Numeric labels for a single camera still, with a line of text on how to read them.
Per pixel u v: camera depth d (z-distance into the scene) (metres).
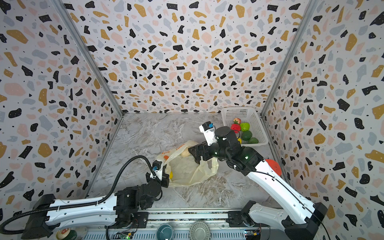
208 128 0.57
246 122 1.17
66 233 0.62
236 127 1.06
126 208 0.52
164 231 0.70
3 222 0.40
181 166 0.93
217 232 0.72
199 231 0.71
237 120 1.13
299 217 0.38
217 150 0.54
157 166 0.59
